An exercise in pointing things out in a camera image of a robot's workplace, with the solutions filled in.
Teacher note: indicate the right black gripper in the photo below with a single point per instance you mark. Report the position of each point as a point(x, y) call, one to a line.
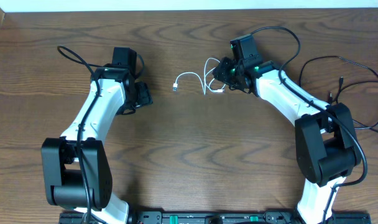
point(220, 74)

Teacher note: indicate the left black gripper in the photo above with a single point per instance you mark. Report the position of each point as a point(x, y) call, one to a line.
point(144, 94)

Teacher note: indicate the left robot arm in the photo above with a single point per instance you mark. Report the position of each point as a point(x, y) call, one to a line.
point(77, 174)

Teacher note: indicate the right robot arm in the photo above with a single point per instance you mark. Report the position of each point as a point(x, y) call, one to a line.
point(326, 145)

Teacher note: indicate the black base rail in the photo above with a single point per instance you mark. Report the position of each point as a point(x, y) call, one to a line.
point(225, 218)

